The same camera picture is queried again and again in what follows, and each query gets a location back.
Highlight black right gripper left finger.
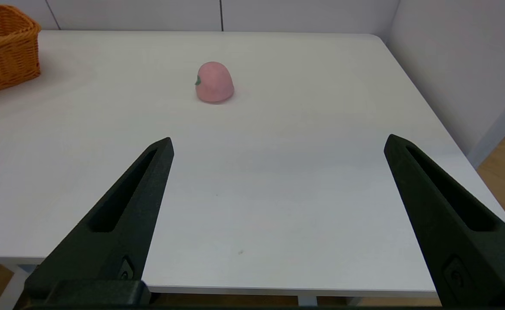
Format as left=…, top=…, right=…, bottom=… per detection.
left=24, top=137, right=174, bottom=287

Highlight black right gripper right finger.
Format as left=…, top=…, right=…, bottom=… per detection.
left=384, top=134, right=505, bottom=310

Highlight pink toy peach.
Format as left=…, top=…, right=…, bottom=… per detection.
left=195, top=61, right=235, bottom=104

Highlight orange woven wicker basket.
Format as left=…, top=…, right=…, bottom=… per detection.
left=0, top=4, right=42, bottom=98

